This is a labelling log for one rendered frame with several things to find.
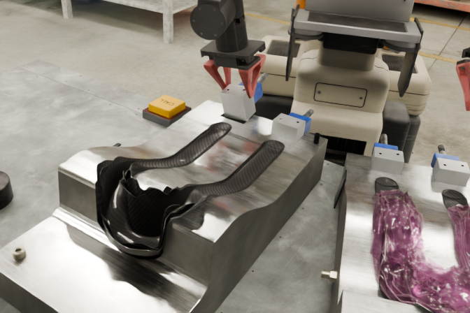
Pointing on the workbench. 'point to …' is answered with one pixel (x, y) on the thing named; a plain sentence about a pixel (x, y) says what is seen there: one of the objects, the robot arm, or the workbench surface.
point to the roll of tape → (5, 190)
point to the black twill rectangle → (340, 188)
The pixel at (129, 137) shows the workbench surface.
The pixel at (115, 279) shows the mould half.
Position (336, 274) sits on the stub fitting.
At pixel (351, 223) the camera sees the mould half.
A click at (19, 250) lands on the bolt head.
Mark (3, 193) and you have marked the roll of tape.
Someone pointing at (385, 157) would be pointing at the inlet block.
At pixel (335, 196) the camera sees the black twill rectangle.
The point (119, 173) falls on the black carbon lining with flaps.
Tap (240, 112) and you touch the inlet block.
